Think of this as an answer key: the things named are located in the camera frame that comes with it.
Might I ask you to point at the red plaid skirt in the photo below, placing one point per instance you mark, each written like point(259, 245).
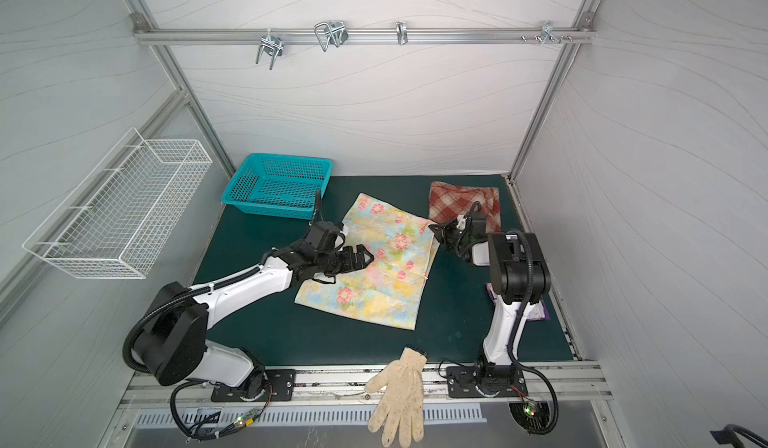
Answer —
point(446, 202)

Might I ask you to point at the black mounting plate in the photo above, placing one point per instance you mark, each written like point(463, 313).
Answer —
point(273, 385)
point(486, 381)

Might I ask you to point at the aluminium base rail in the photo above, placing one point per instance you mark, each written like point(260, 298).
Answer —
point(344, 384)

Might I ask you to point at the horizontal aluminium rail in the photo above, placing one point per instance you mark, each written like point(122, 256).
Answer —
point(357, 36)

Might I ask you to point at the metal bracket with screws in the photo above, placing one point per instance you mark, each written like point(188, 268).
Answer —
point(547, 35)

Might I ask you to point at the purple snack packet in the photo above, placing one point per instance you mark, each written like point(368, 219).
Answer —
point(538, 312)

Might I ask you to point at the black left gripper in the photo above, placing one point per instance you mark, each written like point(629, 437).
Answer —
point(350, 265)

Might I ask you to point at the white ventilation grille strip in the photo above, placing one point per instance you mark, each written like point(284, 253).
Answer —
point(308, 415)

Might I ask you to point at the teal plastic basket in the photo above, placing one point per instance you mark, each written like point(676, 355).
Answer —
point(278, 185)

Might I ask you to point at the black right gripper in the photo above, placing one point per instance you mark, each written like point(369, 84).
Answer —
point(450, 235)

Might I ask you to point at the green table mat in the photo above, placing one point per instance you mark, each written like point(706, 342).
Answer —
point(455, 311)

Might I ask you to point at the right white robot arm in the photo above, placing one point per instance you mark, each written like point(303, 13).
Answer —
point(519, 279)

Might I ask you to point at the beige knitted glove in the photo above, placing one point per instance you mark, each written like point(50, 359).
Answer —
point(399, 413)

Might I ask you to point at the floral skirt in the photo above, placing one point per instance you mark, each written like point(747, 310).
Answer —
point(388, 291)

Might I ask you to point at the small metal clip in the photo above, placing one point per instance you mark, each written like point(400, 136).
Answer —
point(401, 33)

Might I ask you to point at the white wire wall basket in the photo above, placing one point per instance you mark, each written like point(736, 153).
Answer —
point(114, 224)

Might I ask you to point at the metal double hook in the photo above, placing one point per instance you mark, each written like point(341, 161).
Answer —
point(331, 33)

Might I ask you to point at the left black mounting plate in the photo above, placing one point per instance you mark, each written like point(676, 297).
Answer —
point(273, 385)

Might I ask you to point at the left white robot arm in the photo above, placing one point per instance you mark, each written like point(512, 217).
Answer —
point(170, 341)

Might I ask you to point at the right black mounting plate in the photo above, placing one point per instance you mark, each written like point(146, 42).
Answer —
point(486, 381)

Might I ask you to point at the metal U-bolt hook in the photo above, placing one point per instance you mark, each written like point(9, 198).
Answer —
point(271, 47)

